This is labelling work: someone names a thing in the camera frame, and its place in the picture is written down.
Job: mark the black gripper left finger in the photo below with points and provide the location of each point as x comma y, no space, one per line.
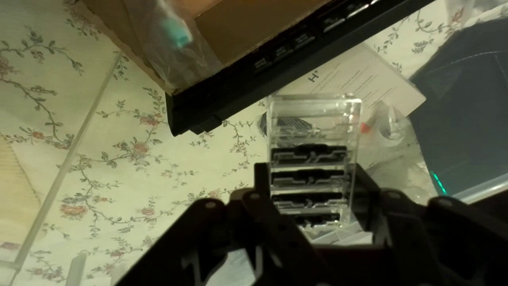
233,238

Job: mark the crumpled clear plastic wrap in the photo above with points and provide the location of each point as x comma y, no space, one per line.
395,143

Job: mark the clear razor cartridge case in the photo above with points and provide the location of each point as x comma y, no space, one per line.
312,159

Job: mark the printed white paper sheet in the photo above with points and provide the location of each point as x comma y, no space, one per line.
360,79

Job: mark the clear plastic wrapper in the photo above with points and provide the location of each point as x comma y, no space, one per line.
160,52

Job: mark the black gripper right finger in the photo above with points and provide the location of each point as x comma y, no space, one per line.
434,243

